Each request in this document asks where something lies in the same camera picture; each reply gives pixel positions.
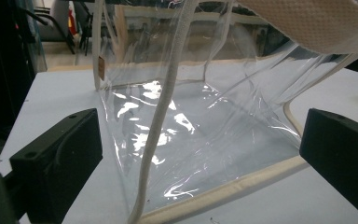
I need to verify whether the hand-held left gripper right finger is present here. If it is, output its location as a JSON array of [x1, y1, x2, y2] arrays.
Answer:
[[299, 107, 358, 224]]

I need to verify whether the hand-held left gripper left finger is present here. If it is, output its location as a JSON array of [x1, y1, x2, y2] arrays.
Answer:
[[9, 107, 103, 224]]

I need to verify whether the clear plastic bag beige trim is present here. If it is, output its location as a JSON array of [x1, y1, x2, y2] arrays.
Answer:
[[91, 0, 358, 224]]

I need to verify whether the red object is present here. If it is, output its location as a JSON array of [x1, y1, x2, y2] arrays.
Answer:
[[68, 8, 78, 37]]

